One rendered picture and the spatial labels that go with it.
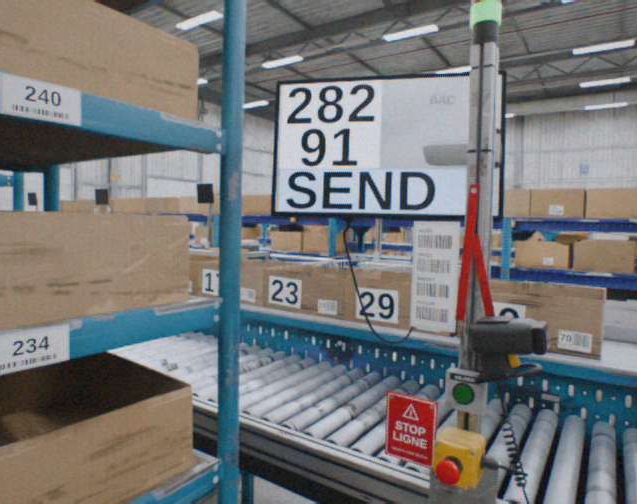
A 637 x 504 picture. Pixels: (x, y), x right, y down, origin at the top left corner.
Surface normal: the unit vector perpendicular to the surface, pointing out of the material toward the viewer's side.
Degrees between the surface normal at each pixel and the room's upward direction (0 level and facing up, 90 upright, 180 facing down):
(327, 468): 90
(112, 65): 91
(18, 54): 92
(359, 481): 90
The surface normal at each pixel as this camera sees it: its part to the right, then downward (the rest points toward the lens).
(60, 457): 0.80, 0.06
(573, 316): -0.55, 0.04
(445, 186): -0.24, -0.03
